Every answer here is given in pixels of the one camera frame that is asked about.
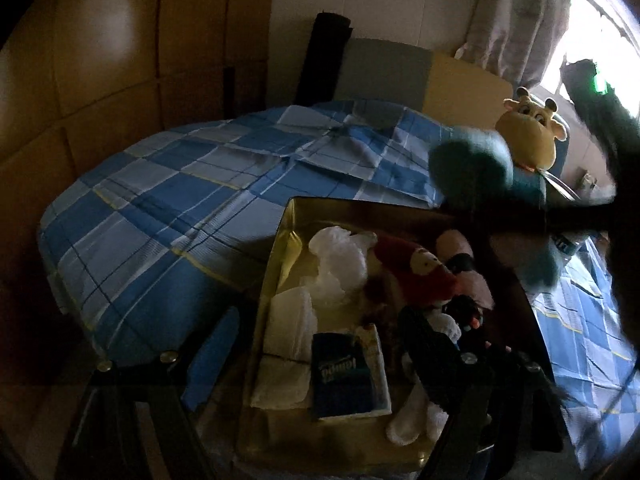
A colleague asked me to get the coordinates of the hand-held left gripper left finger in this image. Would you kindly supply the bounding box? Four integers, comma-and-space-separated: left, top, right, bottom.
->
55, 305, 241, 480

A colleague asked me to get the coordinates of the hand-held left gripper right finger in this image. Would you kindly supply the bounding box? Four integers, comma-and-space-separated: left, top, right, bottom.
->
400, 305, 567, 480

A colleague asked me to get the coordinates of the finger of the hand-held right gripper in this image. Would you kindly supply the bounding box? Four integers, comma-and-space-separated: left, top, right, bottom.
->
450, 201, 622, 237

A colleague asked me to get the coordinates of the black dotted soft toy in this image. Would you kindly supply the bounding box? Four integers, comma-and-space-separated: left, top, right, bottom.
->
440, 294, 511, 356

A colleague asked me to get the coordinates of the white cloth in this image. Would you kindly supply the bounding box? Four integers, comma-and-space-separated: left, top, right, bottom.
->
250, 355, 313, 411

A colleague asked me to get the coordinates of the pink towel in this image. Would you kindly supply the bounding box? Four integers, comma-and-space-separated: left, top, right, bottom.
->
435, 229, 496, 311

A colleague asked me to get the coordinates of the teal plush toy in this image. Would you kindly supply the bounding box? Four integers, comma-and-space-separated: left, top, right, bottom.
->
429, 127, 563, 291

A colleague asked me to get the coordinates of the blue tissue packet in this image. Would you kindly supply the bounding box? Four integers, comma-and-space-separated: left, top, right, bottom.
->
311, 331, 378, 420

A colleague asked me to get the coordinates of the red plush toy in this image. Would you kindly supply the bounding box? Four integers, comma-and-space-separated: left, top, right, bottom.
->
367, 234, 458, 311

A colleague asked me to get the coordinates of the white fluffy plush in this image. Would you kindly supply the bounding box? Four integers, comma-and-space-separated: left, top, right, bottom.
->
307, 226, 378, 306

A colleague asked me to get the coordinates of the gold tin box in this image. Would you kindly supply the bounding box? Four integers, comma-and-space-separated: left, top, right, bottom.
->
235, 196, 556, 473

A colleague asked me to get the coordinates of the white powder can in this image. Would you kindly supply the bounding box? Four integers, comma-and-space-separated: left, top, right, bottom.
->
540, 172, 586, 261

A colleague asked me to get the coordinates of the yellow giraffe plush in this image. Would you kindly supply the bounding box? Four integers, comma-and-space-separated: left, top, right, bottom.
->
495, 87, 568, 171

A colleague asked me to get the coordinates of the window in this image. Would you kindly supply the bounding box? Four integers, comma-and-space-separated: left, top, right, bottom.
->
540, 0, 640, 126

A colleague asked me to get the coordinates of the patterned curtain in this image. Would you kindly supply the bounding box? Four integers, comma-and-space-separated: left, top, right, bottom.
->
455, 0, 573, 91

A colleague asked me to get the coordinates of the blue checked blanket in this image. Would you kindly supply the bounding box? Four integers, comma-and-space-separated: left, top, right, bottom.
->
37, 99, 640, 461

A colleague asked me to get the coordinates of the blue and yellow headboard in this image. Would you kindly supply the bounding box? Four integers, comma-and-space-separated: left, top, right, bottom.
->
335, 37, 516, 126

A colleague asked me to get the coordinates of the black rolled mat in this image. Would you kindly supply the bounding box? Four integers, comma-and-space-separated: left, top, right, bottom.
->
295, 11, 353, 106

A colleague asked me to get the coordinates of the wooden wardrobe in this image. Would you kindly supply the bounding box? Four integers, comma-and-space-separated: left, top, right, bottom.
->
0, 0, 278, 411

